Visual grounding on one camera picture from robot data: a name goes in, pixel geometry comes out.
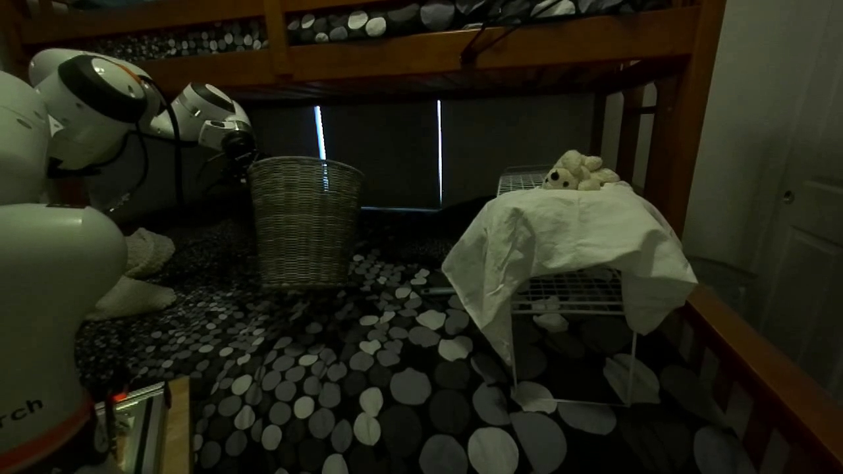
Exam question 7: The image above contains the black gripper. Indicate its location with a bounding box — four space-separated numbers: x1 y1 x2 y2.
219 130 257 175

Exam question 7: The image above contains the woven wicker basket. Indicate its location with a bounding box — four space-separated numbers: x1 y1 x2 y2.
246 153 369 294

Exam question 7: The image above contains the white bed pillow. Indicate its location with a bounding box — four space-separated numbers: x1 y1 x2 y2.
87 275 178 321
121 228 178 279

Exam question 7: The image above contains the window with dark blinds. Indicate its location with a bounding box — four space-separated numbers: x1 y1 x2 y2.
252 96 603 216

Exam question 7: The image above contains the spotted bunk mattress cover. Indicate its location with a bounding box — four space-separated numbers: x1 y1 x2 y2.
34 0 680 70

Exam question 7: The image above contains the black duvet with grey spots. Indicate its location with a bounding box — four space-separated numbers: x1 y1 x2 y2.
76 208 765 474

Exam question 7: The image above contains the wooden board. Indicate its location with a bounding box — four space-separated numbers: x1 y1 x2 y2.
161 378 194 474

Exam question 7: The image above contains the framed picture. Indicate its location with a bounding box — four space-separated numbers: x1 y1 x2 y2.
103 379 167 474

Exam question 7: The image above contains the white cloth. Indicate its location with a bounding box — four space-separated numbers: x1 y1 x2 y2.
440 179 701 373

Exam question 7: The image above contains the cream plush toy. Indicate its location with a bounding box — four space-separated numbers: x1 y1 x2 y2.
539 149 622 196

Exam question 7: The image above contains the white door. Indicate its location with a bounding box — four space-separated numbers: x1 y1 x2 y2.
753 0 843 398

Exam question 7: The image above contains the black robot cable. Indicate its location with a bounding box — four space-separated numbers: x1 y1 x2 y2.
46 96 190 216

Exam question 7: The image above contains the thin black bunk cable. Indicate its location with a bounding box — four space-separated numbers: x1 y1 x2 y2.
458 21 528 70

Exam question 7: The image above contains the wooden bunk bed frame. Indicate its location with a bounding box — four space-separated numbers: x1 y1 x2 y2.
0 0 843 474

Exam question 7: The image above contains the white wire rack shelf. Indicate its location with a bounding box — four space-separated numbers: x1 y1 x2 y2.
495 170 642 411

